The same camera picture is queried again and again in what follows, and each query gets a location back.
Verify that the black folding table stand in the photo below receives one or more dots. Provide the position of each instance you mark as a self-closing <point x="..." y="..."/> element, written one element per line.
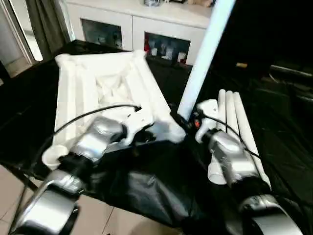
<point x="22" y="175"/>

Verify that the white plastic table leg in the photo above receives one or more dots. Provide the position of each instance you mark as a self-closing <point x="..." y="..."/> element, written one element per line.
<point x="205" y="49"/>
<point x="222" y="105"/>
<point x="247" y="132"/>
<point x="231" y="112"/>

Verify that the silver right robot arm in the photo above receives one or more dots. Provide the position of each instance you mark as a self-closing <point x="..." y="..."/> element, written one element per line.
<point x="234" y="161"/>

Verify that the grey curtain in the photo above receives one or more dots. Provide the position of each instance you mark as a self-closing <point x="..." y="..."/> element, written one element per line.
<point x="46" y="24"/>

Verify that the black work mat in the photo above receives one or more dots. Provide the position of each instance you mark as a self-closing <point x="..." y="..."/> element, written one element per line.
<point x="161" y="196"/>

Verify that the white glass-door cabinet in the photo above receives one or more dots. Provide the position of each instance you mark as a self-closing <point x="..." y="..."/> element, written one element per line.
<point x="132" y="19"/>

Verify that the small yellow label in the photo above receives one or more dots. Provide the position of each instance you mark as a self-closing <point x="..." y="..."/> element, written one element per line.
<point x="241" y="64"/>

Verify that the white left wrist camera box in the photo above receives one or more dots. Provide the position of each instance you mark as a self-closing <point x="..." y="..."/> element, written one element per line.
<point x="139" y="120"/>

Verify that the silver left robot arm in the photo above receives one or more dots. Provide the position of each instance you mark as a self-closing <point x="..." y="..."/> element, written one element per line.
<point x="98" y="137"/>

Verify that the silver metal rail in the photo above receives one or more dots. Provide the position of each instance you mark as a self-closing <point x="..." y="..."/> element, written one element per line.
<point x="293" y="71"/>

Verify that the white plastic table top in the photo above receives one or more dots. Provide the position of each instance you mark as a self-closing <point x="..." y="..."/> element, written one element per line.
<point x="78" y="88"/>

